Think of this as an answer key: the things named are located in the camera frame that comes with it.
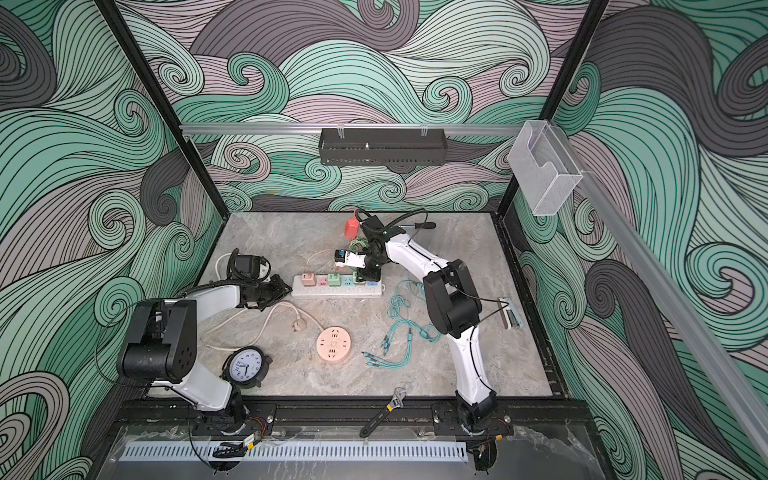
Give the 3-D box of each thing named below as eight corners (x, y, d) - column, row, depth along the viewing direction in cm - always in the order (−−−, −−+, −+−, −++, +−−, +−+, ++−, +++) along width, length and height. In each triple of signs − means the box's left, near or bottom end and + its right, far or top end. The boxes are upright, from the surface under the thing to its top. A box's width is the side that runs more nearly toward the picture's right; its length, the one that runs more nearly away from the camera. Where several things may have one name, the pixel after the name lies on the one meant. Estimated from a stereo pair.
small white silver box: (505, 329, 91) (508, 325, 89) (496, 302, 97) (500, 297, 95) (520, 329, 91) (524, 325, 89) (511, 302, 97) (514, 297, 95)
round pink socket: (315, 362, 84) (314, 358, 82) (320, 330, 91) (318, 326, 88) (350, 362, 84) (349, 358, 82) (352, 330, 91) (351, 326, 88)
